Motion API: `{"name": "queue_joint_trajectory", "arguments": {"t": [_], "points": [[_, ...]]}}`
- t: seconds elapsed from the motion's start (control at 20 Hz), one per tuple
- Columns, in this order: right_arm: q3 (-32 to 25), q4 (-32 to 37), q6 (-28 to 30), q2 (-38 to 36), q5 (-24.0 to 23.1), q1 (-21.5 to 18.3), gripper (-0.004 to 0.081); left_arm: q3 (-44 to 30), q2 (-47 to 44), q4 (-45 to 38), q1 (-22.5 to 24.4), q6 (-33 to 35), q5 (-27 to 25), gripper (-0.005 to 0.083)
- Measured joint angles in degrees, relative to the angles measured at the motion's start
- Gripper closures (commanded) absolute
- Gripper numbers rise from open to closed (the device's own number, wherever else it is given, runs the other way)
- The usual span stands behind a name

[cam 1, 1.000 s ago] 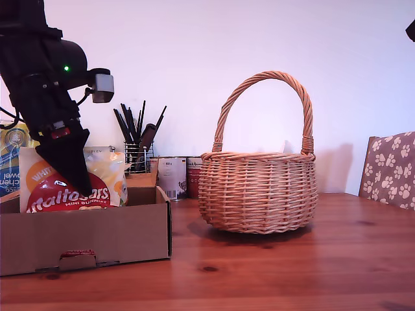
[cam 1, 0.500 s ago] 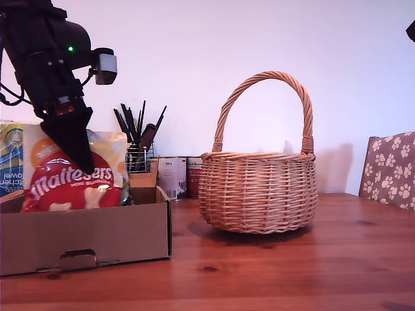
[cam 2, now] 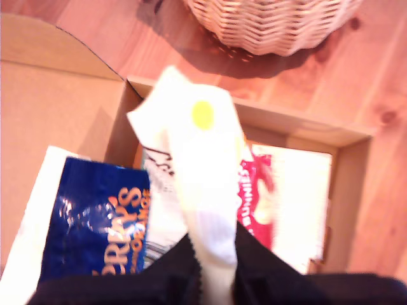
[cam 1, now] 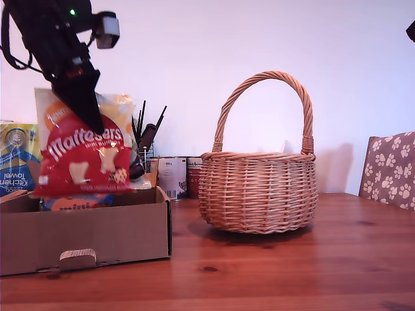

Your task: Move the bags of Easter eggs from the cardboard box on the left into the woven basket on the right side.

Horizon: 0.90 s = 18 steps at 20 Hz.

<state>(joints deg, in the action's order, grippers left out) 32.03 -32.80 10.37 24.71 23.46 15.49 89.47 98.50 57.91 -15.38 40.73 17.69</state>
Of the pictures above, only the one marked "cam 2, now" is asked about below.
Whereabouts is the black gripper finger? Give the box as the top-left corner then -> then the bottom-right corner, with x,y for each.
136,235 -> 204,305
233,222 -> 306,305

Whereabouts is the blue Terry's mini eggs bag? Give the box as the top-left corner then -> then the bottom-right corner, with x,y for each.
40,156 -> 151,282

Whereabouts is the white Maltesers mini bunnies bag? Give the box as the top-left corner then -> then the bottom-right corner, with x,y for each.
126,65 -> 333,305

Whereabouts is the white Galaxy truffle eggs bag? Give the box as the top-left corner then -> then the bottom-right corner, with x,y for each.
0,145 -> 69,302

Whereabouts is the brown cardboard box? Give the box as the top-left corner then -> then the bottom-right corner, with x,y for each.
0,12 -> 373,276

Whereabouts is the woven wicker basket with handle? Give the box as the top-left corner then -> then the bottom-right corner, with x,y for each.
183,0 -> 365,57

